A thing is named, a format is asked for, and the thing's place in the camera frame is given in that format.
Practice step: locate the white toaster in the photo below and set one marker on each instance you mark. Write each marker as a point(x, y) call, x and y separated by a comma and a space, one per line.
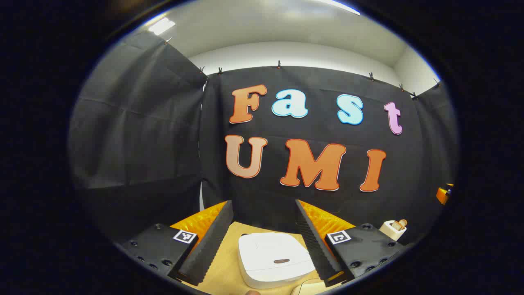
point(391, 232)

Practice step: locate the black backdrop cloth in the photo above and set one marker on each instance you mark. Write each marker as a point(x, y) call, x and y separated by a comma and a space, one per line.
point(163, 143)

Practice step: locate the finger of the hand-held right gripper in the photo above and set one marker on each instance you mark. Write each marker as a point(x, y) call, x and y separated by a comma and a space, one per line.
point(442, 195)

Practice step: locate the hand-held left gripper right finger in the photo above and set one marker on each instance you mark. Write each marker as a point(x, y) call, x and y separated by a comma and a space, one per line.
point(317, 246)

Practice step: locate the ceiling light panel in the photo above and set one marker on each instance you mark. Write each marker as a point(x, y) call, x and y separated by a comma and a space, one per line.
point(161, 25)

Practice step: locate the row of black cloth clips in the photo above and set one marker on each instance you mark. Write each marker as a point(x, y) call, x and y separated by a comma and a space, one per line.
point(278, 64)

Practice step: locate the white rice cooker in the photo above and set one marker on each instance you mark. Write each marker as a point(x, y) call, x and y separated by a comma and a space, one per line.
point(270, 250)

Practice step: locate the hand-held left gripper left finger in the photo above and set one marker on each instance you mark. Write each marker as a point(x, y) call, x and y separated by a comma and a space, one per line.
point(206, 246)

